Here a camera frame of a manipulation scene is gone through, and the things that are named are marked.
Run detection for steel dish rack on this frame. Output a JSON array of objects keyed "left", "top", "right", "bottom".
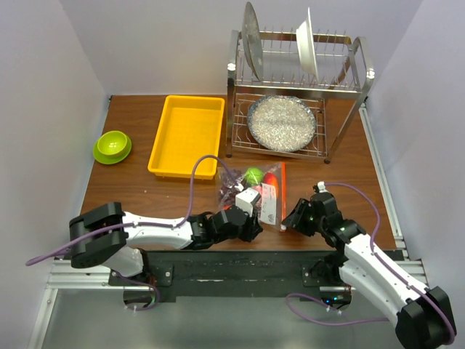
[{"left": 225, "top": 30, "right": 375, "bottom": 164}]

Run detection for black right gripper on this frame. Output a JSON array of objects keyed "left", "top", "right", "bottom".
[{"left": 281, "top": 198, "right": 326, "bottom": 237}]

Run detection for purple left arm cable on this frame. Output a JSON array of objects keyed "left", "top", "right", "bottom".
[{"left": 25, "top": 155, "right": 245, "bottom": 267}]

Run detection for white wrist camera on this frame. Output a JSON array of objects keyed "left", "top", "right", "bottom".
[
  {"left": 313, "top": 181, "right": 328, "bottom": 193},
  {"left": 235, "top": 188, "right": 259, "bottom": 216}
]

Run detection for white plate upright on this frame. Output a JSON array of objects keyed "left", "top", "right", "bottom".
[{"left": 296, "top": 7, "right": 319, "bottom": 82}]

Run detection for speckled blue rim plate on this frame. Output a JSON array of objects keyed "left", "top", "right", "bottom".
[{"left": 247, "top": 95, "right": 317, "bottom": 152}]

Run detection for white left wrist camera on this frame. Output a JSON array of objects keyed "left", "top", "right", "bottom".
[{"left": 235, "top": 188, "right": 259, "bottom": 216}]

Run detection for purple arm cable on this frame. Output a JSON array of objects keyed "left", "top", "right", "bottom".
[
  {"left": 286, "top": 182, "right": 457, "bottom": 345},
  {"left": 25, "top": 155, "right": 245, "bottom": 267}
]

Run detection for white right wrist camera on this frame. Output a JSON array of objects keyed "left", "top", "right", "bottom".
[{"left": 313, "top": 181, "right": 328, "bottom": 193}]

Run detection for orange red fake mango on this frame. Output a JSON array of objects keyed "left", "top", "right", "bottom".
[{"left": 262, "top": 172, "right": 279, "bottom": 194}]

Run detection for grey metal plate upright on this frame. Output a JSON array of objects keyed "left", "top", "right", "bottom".
[{"left": 241, "top": 1, "right": 264, "bottom": 81}]

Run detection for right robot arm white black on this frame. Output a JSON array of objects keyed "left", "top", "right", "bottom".
[{"left": 282, "top": 191, "right": 457, "bottom": 348}]

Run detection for green plastic bowl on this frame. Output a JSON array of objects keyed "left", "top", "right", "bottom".
[{"left": 92, "top": 130, "right": 132, "bottom": 165}]

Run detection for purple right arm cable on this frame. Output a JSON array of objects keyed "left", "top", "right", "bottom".
[{"left": 286, "top": 182, "right": 457, "bottom": 345}]

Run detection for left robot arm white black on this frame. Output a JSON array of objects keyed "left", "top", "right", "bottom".
[{"left": 69, "top": 202, "right": 262, "bottom": 285}]

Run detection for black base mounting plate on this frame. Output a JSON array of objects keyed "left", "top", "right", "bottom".
[{"left": 108, "top": 249, "right": 355, "bottom": 305}]

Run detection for clear zip top bag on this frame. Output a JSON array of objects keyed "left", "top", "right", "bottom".
[{"left": 216, "top": 162, "right": 286, "bottom": 229}]

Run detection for yellow plastic tray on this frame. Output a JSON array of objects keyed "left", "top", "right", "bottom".
[{"left": 147, "top": 95, "right": 225, "bottom": 180}]

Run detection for aluminium frame rail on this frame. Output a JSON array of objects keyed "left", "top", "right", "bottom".
[{"left": 27, "top": 250, "right": 446, "bottom": 349}]

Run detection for pink fake meat pack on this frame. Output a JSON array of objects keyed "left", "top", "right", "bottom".
[{"left": 253, "top": 184, "right": 271, "bottom": 208}]

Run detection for purple fake grapes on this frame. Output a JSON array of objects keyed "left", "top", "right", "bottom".
[{"left": 217, "top": 169, "right": 246, "bottom": 207}]

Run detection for green fake fruit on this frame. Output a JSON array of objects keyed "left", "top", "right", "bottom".
[{"left": 244, "top": 167, "right": 264, "bottom": 185}]

